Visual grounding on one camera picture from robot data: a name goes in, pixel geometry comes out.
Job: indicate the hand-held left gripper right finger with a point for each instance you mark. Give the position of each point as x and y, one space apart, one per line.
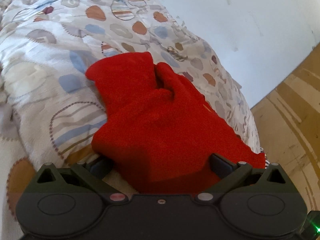
221 166

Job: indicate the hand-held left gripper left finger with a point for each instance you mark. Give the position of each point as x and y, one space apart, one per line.
100 168

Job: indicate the red knit sweater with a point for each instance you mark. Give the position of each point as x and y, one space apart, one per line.
155 125

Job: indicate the striped bedsheet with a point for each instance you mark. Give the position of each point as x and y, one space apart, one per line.
267 164

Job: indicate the plywood panel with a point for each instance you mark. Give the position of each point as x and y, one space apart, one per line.
287 130

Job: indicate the patterned quilt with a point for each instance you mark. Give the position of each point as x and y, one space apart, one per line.
50 42

